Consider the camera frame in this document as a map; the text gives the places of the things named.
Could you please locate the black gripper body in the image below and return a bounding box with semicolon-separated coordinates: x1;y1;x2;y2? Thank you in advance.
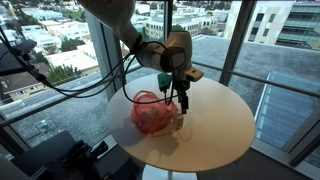
173;78;192;98

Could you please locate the white plastic pill bottle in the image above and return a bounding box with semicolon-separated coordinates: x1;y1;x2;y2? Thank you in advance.
172;113;185;131

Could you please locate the orange plastic bag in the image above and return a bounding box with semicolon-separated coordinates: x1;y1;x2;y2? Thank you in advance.
129;90;179;135

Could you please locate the grey slanted window mullion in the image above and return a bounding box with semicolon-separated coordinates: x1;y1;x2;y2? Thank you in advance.
218;0;258;87

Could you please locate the grey vertical window mullion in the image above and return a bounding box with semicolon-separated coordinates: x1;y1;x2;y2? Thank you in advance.
162;0;174;34

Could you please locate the grey window handrail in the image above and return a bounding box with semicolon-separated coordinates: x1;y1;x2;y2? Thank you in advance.
192;60;320;99
0;63;151;128

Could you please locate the black equipment cart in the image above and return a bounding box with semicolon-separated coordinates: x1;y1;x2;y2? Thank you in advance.
13;130;141;180

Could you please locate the green wrist camera box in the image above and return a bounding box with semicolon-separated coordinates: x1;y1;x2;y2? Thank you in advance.
157;72;174;94

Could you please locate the tan camera mount bracket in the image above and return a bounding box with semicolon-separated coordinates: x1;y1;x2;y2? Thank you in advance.
184;66;205;83

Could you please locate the thin black cable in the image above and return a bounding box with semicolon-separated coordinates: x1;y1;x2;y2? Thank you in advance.
121;40;188;106

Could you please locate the thick black cable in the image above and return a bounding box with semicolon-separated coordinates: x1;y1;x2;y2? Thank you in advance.
0;26;141;99

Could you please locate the black camera stand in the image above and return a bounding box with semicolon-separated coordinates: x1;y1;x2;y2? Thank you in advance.
0;38;48;88

